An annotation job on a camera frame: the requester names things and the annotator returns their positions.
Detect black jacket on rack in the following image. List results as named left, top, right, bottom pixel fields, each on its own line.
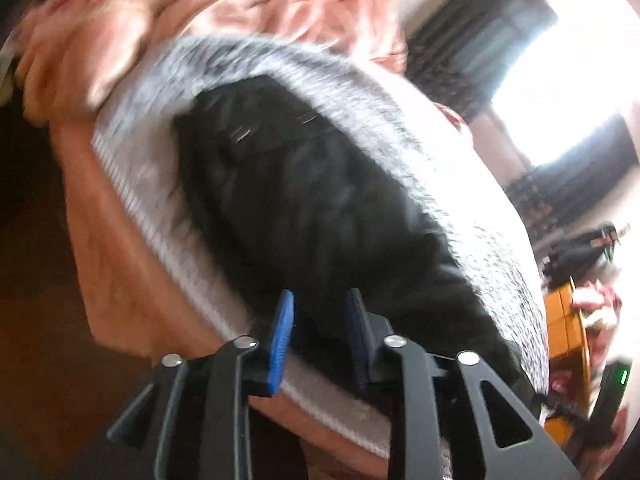
left=541, top=222, right=620, bottom=285

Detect dark patterned curtain right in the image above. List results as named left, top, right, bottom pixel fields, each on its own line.
left=504, top=115, right=639, bottom=244

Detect dark patterned curtain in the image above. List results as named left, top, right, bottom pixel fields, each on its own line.
left=504, top=115, right=639, bottom=244
left=406, top=0, right=558, bottom=122

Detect grey quilted bed cover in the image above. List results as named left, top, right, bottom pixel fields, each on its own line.
left=92, top=38, right=549, bottom=456

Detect pink fleece blanket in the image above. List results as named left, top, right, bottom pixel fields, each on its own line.
left=14, top=0, right=407, bottom=126

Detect wooden dresser cabinet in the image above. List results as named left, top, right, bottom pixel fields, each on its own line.
left=544, top=280, right=591, bottom=416

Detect pink clothes pile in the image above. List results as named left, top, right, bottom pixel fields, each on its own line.
left=570, top=281, right=623, bottom=341

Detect dark patterned curtain left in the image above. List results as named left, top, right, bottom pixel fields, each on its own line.
left=406, top=0, right=558, bottom=122

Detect black pants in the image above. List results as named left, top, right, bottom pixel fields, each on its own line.
left=174, top=76, right=534, bottom=405

